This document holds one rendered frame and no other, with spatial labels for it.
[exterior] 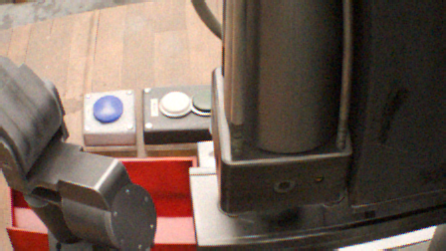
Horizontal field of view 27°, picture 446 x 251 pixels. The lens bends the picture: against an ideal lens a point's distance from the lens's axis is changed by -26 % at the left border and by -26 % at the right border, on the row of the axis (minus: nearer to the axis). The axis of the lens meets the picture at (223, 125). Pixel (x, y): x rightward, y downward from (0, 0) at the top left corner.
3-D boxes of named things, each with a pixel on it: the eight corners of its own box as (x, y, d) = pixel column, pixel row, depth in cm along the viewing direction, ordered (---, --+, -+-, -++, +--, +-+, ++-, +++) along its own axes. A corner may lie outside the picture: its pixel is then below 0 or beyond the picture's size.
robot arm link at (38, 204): (116, 207, 85) (76, 153, 80) (95, 256, 82) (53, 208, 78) (64, 192, 89) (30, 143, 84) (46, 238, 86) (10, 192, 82)
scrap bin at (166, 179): (11, 188, 119) (4, 157, 115) (197, 195, 121) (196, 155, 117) (15, 256, 111) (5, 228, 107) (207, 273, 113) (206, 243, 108)
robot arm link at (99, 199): (178, 211, 82) (121, 75, 76) (125, 274, 77) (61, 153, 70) (75, 186, 89) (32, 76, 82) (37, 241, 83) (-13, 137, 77)
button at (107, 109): (93, 107, 127) (93, 95, 126) (123, 105, 128) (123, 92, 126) (93, 131, 125) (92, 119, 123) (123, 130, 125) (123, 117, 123)
